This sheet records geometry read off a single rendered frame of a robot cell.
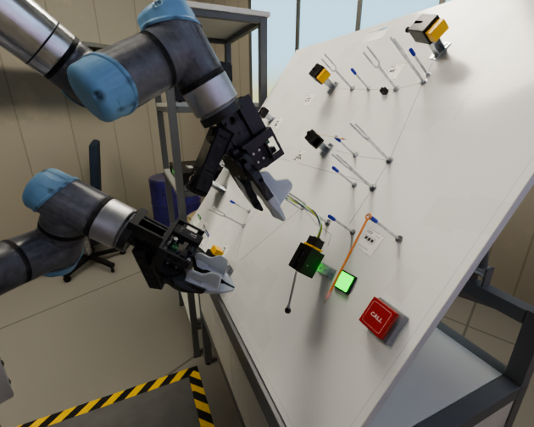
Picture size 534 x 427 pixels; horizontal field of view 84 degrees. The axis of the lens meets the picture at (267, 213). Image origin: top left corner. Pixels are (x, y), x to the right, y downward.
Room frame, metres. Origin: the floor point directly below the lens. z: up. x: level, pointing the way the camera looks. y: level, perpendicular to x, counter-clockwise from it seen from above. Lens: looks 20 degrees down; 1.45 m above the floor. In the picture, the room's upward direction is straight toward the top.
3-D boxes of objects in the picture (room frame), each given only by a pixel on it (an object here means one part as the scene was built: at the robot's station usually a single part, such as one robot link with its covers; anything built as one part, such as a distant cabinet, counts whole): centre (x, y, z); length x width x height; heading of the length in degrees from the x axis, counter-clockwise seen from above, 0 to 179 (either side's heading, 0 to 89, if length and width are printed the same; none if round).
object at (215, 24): (1.77, 0.34, 0.93); 0.61 x 0.50 x 1.85; 24
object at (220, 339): (1.10, 0.24, 0.60); 0.55 x 0.02 x 0.39; 24
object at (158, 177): (3.05, 0.97, 0.38); 0.53 x 0.51 x 0.76; 47
